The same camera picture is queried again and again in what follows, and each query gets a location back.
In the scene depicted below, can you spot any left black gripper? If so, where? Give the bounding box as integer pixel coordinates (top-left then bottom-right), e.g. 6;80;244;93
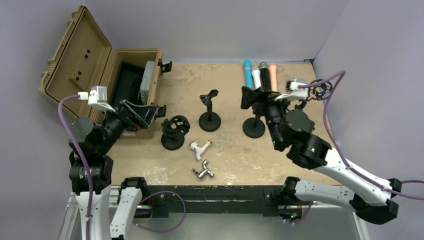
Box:
96;98;158;154

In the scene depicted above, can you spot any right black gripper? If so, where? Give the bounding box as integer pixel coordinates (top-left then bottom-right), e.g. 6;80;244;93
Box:
241;85;297;149

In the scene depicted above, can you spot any white microphone grey head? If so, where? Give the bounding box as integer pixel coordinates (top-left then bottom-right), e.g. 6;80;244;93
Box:
251;67;262;89

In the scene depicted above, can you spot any black microphone silver grille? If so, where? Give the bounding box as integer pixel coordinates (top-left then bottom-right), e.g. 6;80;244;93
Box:
258;61;271;90

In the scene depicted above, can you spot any blue microphone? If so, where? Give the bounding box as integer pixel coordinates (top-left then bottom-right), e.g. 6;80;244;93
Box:
243;59;254;89

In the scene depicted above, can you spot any black tripod shock-mount stand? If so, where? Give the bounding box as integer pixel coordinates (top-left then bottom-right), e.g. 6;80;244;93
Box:
294;81;333;110

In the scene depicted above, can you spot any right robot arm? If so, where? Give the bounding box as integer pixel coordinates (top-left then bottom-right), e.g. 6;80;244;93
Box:
240;86;402;225

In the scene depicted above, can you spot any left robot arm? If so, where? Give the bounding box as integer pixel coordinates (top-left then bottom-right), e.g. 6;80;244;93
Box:
65;100;167;240

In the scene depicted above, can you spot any pink microphone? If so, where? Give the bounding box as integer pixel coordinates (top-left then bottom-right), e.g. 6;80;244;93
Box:
268;62;278;92

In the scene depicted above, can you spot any grey device in case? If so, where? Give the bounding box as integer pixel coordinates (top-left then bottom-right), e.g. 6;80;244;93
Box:
139;61;156;105

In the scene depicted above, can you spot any tan plastic hard case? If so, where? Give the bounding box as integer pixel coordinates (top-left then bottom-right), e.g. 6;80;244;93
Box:
38;5;173;140

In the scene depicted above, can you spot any white plastic tap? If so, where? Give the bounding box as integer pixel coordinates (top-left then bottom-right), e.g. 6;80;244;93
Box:
189;139;212;161

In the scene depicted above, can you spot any chrome metal faucet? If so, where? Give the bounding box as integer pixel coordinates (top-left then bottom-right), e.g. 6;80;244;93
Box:
191;159;215;181

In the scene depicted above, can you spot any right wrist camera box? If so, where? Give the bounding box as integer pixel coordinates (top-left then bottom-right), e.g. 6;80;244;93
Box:
274;78;309;102

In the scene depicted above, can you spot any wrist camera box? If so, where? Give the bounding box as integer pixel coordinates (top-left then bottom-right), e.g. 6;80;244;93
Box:
88;85;116;113
274;78;309;102

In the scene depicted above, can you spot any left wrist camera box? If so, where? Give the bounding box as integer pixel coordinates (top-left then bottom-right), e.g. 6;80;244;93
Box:
88;85;116;113

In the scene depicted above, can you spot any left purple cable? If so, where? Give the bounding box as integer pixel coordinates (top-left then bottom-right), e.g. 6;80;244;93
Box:
57;92;95;240

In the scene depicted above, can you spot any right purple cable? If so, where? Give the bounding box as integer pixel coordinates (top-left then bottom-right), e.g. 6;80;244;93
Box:
298;69;424;201

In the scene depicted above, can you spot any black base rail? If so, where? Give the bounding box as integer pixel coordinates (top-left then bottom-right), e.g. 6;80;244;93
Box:
135;185;309;218

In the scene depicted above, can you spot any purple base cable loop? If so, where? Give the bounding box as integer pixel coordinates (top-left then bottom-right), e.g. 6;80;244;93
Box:
132;190;187;234

